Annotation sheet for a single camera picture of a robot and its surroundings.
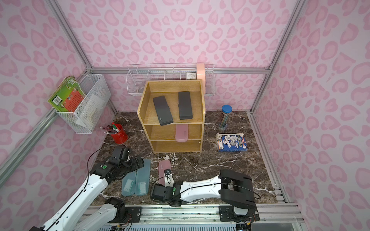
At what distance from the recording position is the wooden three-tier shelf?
75 cm

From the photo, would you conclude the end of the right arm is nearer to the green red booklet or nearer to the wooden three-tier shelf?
the wooden three-tier shelf

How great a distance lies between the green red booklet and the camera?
67 cm
